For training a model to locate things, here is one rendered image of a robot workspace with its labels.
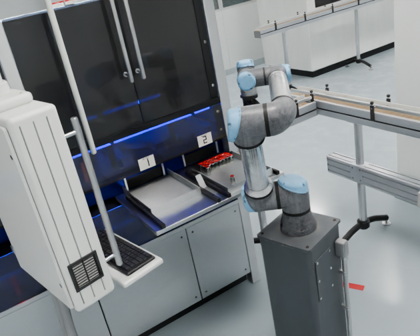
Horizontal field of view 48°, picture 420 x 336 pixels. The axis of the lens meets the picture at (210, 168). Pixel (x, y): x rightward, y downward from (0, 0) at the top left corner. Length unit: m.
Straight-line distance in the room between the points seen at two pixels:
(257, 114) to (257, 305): 1.54
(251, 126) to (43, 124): 0.67
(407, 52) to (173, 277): 2.02
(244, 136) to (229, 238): 1.25
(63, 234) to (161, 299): 1.13
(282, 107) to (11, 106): 0.88
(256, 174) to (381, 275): 1.46
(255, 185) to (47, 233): 0.77
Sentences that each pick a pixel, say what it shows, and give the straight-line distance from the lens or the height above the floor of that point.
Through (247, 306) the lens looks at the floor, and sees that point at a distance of 2.90.
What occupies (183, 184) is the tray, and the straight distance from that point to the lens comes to 2.37.
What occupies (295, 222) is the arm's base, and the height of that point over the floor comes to 0.85.
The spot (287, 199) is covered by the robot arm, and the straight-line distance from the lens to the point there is 1.91.
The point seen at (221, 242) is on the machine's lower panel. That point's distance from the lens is 2.76.
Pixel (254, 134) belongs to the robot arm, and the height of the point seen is 1.31.
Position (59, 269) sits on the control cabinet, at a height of 1.00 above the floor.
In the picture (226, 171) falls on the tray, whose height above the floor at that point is 0.88.
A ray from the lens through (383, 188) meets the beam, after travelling 2.99.
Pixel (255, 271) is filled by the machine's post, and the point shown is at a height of 0.07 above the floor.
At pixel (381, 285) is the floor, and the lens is 2.99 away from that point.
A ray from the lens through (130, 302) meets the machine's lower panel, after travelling 2.64.
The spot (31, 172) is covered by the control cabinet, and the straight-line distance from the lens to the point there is 1.60.
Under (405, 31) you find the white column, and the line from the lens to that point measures 3.34.
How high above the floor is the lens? 1.89
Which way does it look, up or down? 24 degrees down
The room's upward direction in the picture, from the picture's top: 11 degrees counter-clockwise
